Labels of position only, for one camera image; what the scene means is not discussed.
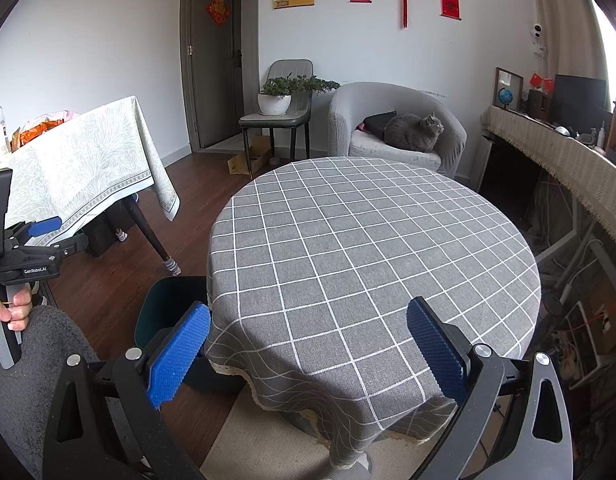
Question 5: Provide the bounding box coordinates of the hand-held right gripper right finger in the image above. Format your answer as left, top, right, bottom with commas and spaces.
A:
406, 296, 574, 480

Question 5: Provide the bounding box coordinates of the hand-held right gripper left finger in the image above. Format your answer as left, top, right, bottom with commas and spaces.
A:
43, 301, 211, 480

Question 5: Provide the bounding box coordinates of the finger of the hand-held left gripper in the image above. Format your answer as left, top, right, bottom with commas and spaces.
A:
35, 232, 89, 261
8, 216, 63, 246

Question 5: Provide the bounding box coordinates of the dark green bin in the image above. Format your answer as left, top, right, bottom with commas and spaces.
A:
134, 276, 246, 396

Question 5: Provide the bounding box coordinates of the person's left hand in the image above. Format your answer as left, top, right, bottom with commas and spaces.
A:
0, 287, 34, 358

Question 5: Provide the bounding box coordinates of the black storage box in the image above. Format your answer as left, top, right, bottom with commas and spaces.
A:
80, 210, 123, 259

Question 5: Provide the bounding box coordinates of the orange snack bag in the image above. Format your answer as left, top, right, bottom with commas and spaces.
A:
13, 119, 71, 147

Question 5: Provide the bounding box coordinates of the dark table leg with sock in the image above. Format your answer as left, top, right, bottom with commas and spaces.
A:
125, 195, 184, 277

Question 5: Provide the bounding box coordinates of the beige floor mat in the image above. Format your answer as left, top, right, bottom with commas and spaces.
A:
198, 385, 374, 480

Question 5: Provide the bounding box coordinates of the grey checked tablecloth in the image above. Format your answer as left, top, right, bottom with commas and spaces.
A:
204, 156, 541, 468

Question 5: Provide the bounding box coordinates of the white framed board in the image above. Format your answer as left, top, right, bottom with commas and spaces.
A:
558, 301, 615, 391

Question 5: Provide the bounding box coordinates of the grey fleece clothing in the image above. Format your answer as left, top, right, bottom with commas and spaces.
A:
0, 305, 101, 480

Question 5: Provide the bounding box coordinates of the flat cardboard box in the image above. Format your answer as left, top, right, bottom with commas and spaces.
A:
227, 135, 274, 177

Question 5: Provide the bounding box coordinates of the grey door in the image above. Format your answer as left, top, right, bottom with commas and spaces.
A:
180, 0, 261, 153

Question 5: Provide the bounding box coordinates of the grey cat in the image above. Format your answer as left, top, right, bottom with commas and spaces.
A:
384, 111, 445, 153

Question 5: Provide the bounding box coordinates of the beige fringed cloth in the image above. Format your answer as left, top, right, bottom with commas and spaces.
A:
480, 105, 616, 271

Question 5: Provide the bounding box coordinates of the black bag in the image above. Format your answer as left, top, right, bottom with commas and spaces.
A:
363, 111, 398, 136

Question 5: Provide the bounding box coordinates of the grey dining chair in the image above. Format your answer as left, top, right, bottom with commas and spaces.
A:
238, 59, 315, 166

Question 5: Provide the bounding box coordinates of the potted plant in white pot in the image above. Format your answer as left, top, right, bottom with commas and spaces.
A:
258, 74, 341, 117

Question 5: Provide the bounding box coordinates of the grey armchair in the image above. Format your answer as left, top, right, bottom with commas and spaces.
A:
328, 81, 468, 178

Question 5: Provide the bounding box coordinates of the dark wooden box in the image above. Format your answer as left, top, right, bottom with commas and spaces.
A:
528, 89, 551, 117

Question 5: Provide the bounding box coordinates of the red square door decoration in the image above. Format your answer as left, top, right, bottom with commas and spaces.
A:
204, 0, 232, 27

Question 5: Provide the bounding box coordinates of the black monitor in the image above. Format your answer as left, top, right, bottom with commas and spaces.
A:
553, 74, 609, 128

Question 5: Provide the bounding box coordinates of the beige curtain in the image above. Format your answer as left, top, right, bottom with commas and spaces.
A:
530, 0, 611, 81

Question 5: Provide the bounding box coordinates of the dark picture frame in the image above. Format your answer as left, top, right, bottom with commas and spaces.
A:
494, 66, 525, 111

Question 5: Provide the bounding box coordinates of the white security camera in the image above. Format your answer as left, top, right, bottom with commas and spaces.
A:
529, 22, 548, 56

